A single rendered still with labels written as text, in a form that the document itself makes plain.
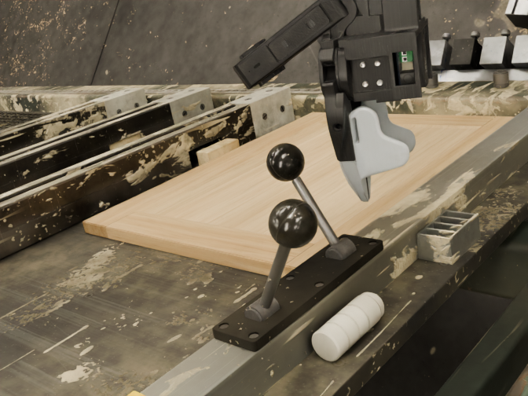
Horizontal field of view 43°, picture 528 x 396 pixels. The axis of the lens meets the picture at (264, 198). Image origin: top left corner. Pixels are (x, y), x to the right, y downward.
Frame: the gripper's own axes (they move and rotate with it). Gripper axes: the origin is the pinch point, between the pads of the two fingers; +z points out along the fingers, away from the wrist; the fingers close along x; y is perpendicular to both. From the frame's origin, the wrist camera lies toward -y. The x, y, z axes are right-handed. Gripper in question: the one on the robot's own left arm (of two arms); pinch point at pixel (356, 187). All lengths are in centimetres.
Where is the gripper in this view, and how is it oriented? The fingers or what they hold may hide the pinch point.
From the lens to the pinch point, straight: 62.1
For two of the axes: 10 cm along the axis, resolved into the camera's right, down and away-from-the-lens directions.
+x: 3.4, -3.8, 8.6
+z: 1.7, 9.3, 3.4
